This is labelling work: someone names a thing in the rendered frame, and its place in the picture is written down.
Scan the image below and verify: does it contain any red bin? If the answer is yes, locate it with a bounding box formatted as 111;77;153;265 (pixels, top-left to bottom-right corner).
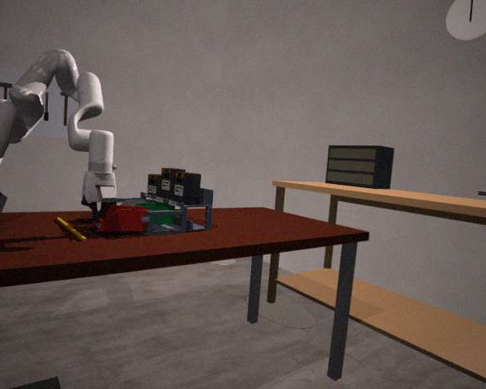
93;205;151;231

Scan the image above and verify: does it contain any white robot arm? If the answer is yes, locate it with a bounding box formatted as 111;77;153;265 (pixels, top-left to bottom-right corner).
0;49;117;172

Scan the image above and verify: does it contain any yellow bar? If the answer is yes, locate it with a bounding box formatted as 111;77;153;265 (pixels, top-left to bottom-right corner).
57;217;86;242

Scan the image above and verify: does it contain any grey open bin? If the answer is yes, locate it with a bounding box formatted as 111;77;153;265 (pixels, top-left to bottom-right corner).
119;199;162;206

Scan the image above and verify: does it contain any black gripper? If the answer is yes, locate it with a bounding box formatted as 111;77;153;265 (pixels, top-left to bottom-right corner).
81;170;117;224

